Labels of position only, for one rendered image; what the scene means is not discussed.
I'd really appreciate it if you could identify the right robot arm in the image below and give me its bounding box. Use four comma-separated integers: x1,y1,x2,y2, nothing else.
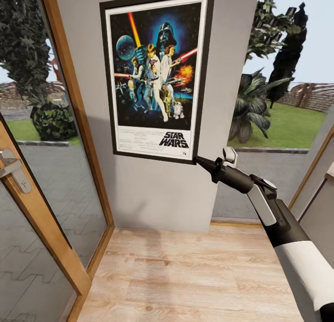
193,148,334,322

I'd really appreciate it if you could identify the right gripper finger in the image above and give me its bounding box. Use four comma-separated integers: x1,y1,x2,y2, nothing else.
193,157,219,174
198,156,216,165

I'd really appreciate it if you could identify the poster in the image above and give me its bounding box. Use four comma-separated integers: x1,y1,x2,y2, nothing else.
99,0,214,165

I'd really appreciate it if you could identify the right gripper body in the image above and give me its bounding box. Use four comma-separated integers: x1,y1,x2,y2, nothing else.
211,157,243,188

